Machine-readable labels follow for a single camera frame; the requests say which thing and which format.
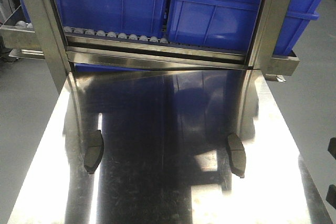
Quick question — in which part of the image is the blue plastic bin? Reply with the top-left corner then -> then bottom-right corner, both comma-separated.
167,0 -> 321,55
55,0 -> 167,37

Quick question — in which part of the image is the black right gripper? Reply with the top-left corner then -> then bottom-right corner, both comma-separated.
325,136 -> 336,206

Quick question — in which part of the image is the steel upright post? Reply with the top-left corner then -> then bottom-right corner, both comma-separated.
23,0 -> 71,93
245,0 -> 291,74

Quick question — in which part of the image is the right steel upright post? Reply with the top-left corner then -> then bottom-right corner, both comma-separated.
245,0 -> 291,74

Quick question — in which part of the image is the steel roller rack rail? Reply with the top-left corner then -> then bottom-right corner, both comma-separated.
0,6 -> 300,82

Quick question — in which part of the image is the left blue plastic bin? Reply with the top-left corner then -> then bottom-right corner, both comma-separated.
55,0 -> 167,37

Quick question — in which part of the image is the brake pad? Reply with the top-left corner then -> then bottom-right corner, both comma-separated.
227,133 -> 246,178
83,130 -> 104,174

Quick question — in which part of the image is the right blue plastic bin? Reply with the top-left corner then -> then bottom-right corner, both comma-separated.
167,0 -> 321,55

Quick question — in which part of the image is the left steel upright post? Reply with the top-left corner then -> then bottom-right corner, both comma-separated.
23,0 -> 71,93

